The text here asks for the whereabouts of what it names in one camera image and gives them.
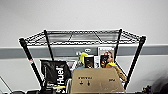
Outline brown plush toy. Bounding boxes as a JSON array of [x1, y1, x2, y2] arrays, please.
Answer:
[[114, 66, 128, 83]]

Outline yellow slim pack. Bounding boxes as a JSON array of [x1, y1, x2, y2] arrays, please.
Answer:
[[79, 52, 89, 69]]

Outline black Huel bag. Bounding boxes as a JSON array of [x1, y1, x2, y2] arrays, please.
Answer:
[[39, 59, 73, 90]]

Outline long grey wall band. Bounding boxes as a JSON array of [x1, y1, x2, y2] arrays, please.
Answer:
[[0, 44, 168, 60]]

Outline black tall box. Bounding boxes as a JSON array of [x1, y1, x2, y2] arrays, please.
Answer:
[[83, 55, 95, 70]]

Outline white wall socket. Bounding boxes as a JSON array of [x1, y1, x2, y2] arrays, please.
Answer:
[[84, 48, 92, 54]]

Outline large brown cardboard box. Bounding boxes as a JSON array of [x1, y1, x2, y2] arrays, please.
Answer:
[[70, 67, 126, 94]]

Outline box with photo print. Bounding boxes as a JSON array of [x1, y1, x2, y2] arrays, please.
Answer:
[[97, 46, 116, 65]]

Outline black wire shelf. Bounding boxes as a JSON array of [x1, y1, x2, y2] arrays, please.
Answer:
[[18, 28, 148, 94]]

